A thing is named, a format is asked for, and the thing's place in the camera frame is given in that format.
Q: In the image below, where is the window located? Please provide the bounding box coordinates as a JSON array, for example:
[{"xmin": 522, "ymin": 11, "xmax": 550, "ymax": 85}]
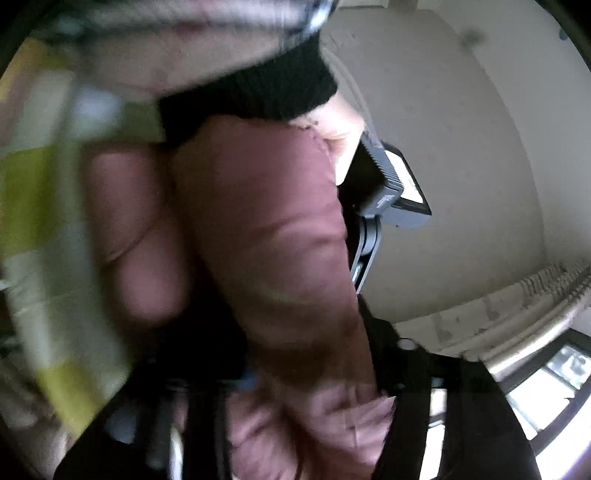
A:
[{"xmin": 499, "ymin": 330, "xmax": 591, "ymax": 462}]

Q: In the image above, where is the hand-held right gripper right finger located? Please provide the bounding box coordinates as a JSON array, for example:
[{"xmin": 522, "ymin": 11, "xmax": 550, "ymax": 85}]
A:
[{"xmin": 362, "ymin": 295, "xmax": 542, "ymax": 480}]

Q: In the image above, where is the pink quilted jacket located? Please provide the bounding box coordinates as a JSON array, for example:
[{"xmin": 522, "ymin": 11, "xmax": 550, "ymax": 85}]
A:
[{"xmin": 83, "ymin": 113, "xmax": 399, "ymax": 480}]

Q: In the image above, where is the yellow checked bedsheet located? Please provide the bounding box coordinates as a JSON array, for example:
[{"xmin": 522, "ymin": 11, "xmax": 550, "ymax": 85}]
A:
[{"xmin": 0, "ymin": 37, "xmax": 139, "ymax": 439}]

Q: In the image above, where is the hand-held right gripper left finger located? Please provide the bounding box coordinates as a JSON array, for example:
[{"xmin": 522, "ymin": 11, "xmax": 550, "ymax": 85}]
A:
[{"xmin": 54, "ymin": 357, "xmax": 259, "ymax": 480}]

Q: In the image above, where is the person's left hand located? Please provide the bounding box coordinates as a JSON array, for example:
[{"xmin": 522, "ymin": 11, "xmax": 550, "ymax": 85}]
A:
[{"xmin": 295, "ymin": 90, "xmax": 371, "ymax": 186}]

